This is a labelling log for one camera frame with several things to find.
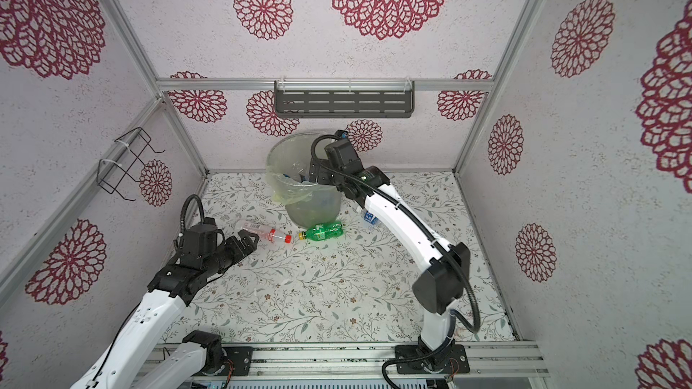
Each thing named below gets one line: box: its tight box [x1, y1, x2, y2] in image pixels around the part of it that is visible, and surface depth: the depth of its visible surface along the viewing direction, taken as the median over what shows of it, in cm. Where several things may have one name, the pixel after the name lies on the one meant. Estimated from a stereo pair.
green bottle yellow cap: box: [298, 220, 345, 242], surface depth 99 cm
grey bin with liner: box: [265, 131, 342, 228], surface depth 94 cm
